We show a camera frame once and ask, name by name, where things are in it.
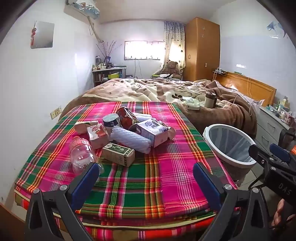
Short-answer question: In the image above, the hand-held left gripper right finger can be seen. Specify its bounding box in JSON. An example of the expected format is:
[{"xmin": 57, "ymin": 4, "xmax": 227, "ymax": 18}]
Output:
[{"xmin": 193, "ymin": 162, "xmax": 274, "ymax": 241}]

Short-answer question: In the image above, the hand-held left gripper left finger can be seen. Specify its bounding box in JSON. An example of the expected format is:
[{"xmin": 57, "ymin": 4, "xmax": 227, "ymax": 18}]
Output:
[{"xmin": 24, "ymin": 162, "xmax": 100, "ymax": 241}]

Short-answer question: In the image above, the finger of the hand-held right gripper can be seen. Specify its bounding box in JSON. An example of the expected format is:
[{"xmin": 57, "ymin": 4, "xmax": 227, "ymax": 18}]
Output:
[
  {"xmin": 269, "ymin": 128, "xmax": 296, "ymax": 163},
  {"xmin": 248, "ymin": 143, "xmax": 276, "ymax": 170}
]

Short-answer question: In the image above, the white bin with grey bag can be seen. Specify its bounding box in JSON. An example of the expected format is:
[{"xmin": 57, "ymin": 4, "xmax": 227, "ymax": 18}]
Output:
[{"xmin": 203, "ymin": 124, "xmax": 258, "ymax": 183}]

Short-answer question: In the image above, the green white carton box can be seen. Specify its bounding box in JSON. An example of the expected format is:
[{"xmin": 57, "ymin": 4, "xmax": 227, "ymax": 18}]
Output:
[{"xmin": 100, "ymin": 142, "xmax": 136, "ymax": 168}]

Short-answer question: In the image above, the white foam net sleeve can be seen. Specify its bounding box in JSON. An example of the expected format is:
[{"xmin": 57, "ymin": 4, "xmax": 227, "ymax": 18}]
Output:
[{"xmin": 110, "ymin": 126, "xmax": 151, "ymax": 154}]

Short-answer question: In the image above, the blue white cardboard box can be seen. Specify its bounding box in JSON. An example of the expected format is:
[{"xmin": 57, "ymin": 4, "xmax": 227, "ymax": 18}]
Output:
[{"xmin": 136, "ymin": 119, "xmax": 169, "ymax": 148}]

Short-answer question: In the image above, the person's right hand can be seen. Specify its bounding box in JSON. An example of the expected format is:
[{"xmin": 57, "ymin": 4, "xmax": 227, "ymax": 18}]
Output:
[{"xmin": 270, "ymin": 198, "xmax": 296, "ymax": 230}]

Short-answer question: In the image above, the clear plastic bottle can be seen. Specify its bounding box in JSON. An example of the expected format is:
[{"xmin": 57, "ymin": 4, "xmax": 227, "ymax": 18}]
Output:
[{"xmin": 69, "ymin": 137, "xmax": 104, "ymax": 177}]

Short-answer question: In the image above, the grey drawer cabinet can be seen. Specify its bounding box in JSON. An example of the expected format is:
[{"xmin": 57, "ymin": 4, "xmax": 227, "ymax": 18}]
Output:
[{"xmin": 254, "ymin": 105, "xmax": 296, "ymax": 150}]

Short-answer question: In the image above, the group of small bottles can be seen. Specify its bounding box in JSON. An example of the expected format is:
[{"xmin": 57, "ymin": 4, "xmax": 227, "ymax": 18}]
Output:
[{"xmin": 266, "ymin": 97, "xmax": 296, "ymax": 126}]

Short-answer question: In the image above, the red white medicine box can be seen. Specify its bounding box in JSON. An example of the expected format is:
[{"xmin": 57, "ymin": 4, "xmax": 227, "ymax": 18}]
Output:
[{"xmin": 87, "ymin": 123, "xmax": 110, "ymax": 150}]

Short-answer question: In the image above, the crumpled beige carton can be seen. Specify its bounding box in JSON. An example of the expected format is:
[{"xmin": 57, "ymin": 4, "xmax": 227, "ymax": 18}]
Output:
[{"xmin": 74, "ymin": 121, "xmax": 97, "ymax": 135}]

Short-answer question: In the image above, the pink green plaid blanket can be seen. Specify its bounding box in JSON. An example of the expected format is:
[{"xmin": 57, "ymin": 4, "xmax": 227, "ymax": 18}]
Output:
[{"xmin": 14, "ymin": 101, "xmax": 239, "ymax": 241}]

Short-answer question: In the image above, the small blue white can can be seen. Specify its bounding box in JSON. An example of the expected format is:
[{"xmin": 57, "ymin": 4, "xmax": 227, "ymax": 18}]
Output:
[{"xmin": 102, "ymin": 114, "xmax": 121, "ymax": 134}]

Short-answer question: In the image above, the wooden headboard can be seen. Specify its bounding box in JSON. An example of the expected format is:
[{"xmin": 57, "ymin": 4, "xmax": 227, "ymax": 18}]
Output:
[{"xmin": 213, "ymin": 71, "xmax": 277, "ymax": 107}]

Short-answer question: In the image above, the white brown thermos cup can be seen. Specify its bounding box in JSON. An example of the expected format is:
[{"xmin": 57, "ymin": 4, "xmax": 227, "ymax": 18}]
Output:
[{"xmin": 204, "ymin": 91, "xmax": 217, "ymax": 108}]

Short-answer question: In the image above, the red cylindrical can with face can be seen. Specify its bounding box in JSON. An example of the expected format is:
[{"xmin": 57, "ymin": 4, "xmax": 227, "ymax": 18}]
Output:
[{"xmin": 116, "ymin": 106, "xmax": 139, "ymax": 131}]

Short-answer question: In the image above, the white tissue box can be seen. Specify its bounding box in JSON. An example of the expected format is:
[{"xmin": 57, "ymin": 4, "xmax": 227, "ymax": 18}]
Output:
[{"xmin": 184, "ymin": 97, "xmax": 201, "ymax": 110}]

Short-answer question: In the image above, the brown cream fleece blanket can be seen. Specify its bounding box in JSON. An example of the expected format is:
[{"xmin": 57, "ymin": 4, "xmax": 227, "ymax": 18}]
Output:
[{"xmin": 58, "ymin": 77, "xmax": 266, "ymax": 139}]

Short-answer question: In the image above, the shelf desk with bottles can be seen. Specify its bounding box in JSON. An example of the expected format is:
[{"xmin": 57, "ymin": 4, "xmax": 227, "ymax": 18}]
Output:
[{"xmin": 92, "ymin": 67, "xmax": 127, "ymax": 87}]

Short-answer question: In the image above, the wooden wardrobe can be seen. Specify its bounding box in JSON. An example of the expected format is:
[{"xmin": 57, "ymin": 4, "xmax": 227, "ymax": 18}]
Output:
[{"xmin": 184, "ymin": 17, "xmax": 221, "ymax": 82}]

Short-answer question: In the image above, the brown teddy bear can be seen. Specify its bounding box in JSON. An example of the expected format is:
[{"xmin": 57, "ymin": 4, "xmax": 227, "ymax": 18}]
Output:
[{"xmin": 161, "ymin": 61, "xmax": 182, "ymax": 80}]

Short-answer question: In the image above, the vase with dry branches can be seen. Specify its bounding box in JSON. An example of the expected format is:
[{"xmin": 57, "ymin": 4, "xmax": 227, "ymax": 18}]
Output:
[{"xmin": 99, "ymin": 40, "xmax": 122, "ymax": 65}]

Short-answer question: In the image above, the patterned curtain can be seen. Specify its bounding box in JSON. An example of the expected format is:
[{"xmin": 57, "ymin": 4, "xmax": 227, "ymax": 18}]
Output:
[{"xmin": 164, "ymin": 20, "xmax": 186, "ymax": 70}]

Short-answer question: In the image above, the window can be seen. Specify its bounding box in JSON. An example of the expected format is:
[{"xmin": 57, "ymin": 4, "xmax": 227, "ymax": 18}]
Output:
[{"xmin": 124, "ymin": 40, "xmax": 166, "ymax": 61}]

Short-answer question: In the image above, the air conditioner pipe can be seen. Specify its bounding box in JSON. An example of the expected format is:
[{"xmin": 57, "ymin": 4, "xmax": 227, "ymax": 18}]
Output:
[{"xmin": 88, "ymin": 16, "xmax": 104, "ymax": 43}]

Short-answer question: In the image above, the red knot ornament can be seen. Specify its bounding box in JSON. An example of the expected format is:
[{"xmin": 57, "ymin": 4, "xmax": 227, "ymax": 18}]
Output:
[{"xmin": 31, "ymin": 21, "xmax": 38, "ymax": 47}]

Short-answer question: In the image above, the white charging cable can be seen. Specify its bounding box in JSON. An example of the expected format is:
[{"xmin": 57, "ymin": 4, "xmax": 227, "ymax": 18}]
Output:
[{"xmin": 232, "ymin": 76, "xmax": 253, "ymax": 116}]

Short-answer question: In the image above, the wall socket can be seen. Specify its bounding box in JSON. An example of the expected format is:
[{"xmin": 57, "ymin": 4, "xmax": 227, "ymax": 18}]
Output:
[{"xmin": 50, "ymin": 105, "xmax": 63, "ymax": 120}]

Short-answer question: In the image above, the silver wall panel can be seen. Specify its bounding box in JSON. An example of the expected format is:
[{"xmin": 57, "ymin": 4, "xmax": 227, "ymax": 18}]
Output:
[{"xmin": 31, "ymin": 21, "xmax": 55, "ymax": 49}]

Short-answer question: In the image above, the wall air conditioner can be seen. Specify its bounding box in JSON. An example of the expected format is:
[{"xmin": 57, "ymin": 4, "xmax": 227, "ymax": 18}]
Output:
[{"xmin": 65, "ymin": 0, "xmax": 100, "ymax": 19}]

